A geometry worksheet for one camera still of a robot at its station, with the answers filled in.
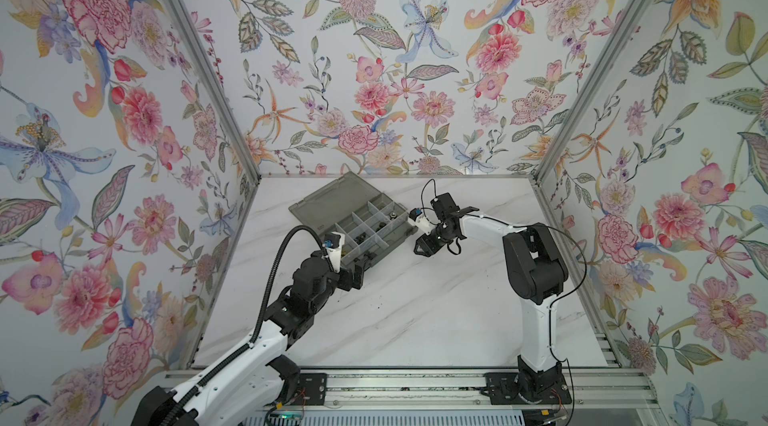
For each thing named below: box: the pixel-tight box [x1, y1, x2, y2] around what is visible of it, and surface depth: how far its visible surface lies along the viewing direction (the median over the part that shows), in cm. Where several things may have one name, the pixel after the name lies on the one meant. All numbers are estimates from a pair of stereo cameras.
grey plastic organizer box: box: [288, 171, 418, 264], surface depth 109 cm
